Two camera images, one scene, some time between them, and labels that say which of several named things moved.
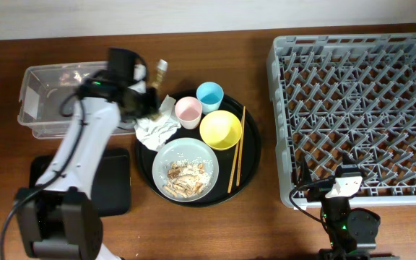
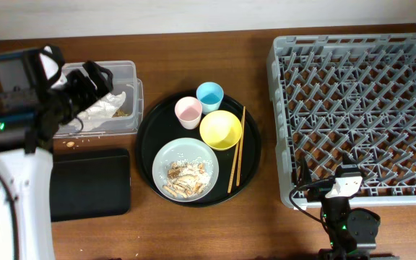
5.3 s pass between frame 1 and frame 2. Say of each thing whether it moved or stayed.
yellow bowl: stayed
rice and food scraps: stayed
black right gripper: stayed
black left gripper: moved
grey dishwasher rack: stayed
